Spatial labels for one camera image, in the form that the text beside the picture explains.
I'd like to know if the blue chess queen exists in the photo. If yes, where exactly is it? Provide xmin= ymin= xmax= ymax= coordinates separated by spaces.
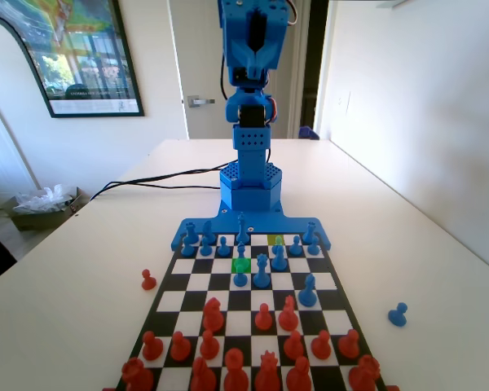
xmin=252 ymin=253 xmax=271 ymax=288

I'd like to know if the red chess queen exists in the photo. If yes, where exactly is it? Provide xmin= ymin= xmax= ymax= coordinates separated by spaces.
xmin=254 ymin=352 xmax=281 ymax=391

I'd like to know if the red chess bishop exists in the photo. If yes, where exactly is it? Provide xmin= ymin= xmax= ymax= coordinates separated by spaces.
xmin=190 ymin=357 xmax=218 ymax=391
xmin=285 ymin=357 xmax=313 ymax=391

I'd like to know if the red chess rook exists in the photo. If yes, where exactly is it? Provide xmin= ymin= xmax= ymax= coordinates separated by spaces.
xmin=348 ymin=354 xmax=382 ymax=391
xmin=121 ymin=357 xmax=154 ymax=391

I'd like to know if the white door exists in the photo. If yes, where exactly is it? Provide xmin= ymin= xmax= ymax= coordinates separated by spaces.
xmin=169 ymin=0 xmax=311 ymax=140

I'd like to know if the small dark blue object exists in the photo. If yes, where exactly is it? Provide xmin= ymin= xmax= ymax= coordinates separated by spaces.
xmin=297 ymin=125 xmax=321 ymax=141

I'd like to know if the black white chessboard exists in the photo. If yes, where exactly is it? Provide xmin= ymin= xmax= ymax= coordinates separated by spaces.
xmin=116 ymin=234 xmax=388 ymax=391

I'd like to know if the crumpled clear plastic bag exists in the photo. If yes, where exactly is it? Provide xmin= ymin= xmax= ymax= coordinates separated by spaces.
xmin=11 ymin=183 xmax=77 ymax=215

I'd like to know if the cardboard box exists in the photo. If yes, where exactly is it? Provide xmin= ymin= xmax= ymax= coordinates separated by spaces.
xmin=2 ymin=186 xmax=82 ymax=232

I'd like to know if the red white black servo wire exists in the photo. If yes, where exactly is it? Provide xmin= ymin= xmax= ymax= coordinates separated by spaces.
xmin=285 ymin=0 xmax=300 ymax=26

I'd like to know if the black power cable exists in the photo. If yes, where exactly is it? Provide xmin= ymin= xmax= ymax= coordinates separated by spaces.
xmin=90 ymin=161 xmax=240 ymax=203
xmin=105 ymin=181 xmax=222 ymax=192

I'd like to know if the framed wall poster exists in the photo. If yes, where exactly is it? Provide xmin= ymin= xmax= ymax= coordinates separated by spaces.
xmin=0 ymin=0 xmax=145 ymax=119

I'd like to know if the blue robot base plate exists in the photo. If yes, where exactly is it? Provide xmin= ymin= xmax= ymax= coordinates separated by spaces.
xmin=170 ymin=203 xmax=333 ymax=252

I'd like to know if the red base plate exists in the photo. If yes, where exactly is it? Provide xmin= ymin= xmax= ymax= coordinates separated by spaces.
xmin=101 ymin=384 xmax=401 ymax=391

